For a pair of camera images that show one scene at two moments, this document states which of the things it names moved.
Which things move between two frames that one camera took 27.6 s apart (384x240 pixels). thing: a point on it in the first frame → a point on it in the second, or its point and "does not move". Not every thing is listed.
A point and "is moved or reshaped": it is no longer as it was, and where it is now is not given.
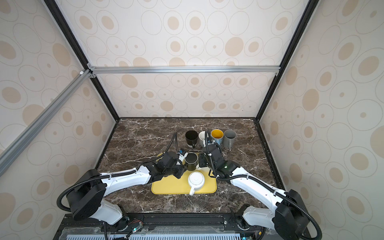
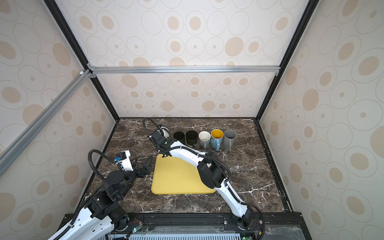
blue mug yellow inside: x=217 y=134 does not move
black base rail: x=169 y=226 does not move
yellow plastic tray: x=170 y=185 does not move
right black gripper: x=201 y=157 → x=155 y=148
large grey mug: x=229 y=138 does not move
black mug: x=191 y=159 is moved or reshaped
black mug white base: x=191 y=137 does not move
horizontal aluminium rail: x=120 y=69 does not move
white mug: x=196 y=181 → x=165 y=132
